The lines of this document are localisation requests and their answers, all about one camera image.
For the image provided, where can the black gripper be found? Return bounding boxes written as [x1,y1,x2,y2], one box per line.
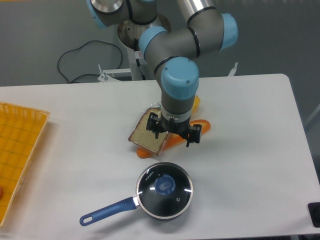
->
[146,111,202,147]

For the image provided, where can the glass lid blue knob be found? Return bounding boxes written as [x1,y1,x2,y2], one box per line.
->
[136,162,194,221]

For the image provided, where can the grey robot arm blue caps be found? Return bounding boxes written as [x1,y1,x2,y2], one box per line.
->
[87,0,238,144]

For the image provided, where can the orange baguette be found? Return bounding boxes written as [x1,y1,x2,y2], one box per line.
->
[162,119,211,150]

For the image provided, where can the wrapped bread slice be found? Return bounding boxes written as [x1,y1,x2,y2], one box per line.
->
[128,102,170,156]

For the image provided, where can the yellow bell pepper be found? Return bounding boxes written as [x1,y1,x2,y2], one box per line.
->
[192,95,201,114]

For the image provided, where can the orange carrot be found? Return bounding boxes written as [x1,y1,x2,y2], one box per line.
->
[136,147,153,159]

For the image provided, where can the yellow plastic basket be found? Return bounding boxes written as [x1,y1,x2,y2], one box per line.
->
[0,102,50,226]

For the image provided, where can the black device at table edge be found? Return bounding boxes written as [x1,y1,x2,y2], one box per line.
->
[307,202,320,228]

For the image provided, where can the blue handled saucepan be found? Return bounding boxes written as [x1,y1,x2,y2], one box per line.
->
[79,162,194,226]

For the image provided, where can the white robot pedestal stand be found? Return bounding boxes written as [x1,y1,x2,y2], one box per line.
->
[97,12,173,83]

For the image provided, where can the black cable on floor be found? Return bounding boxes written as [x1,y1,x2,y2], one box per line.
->
[57,40,124,84]

